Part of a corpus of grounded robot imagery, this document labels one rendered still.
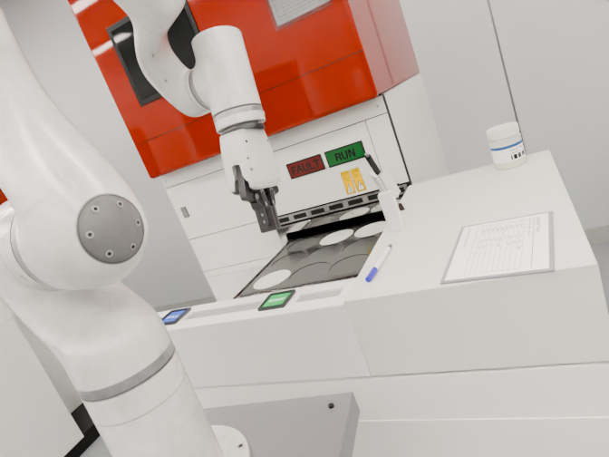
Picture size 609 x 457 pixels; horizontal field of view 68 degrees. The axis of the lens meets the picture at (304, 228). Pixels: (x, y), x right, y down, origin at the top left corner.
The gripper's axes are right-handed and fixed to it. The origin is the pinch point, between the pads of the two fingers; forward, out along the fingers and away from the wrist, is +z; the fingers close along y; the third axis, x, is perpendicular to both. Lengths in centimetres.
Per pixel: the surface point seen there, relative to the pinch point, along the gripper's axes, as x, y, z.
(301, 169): -19, -57, -10
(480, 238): 30.7, -12.5, 12.5
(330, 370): 2.9, -1.4, 28.1
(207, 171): -51, -56, -18
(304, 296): 0.0, -4.6, 15.3
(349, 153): -3, -57, -10
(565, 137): 60, -212, 5
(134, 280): -283, -218, 29
